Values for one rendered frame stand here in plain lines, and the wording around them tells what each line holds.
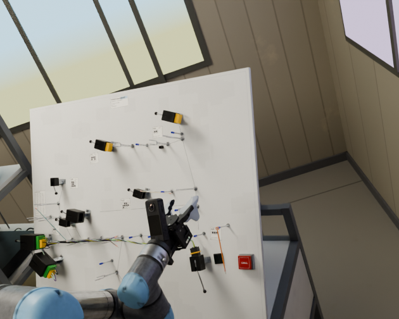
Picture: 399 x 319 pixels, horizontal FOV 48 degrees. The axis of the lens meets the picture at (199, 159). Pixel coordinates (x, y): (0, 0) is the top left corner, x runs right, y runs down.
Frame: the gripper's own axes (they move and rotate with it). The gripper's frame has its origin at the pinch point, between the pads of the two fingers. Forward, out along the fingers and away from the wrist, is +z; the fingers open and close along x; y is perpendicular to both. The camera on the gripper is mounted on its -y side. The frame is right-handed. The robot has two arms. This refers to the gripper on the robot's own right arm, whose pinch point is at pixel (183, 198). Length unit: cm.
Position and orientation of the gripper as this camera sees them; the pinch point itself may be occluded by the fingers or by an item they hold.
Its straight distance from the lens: 130.8
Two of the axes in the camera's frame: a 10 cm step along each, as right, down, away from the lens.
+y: 4.3, 8.1, 4.0
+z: 3.6, -5.6, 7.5
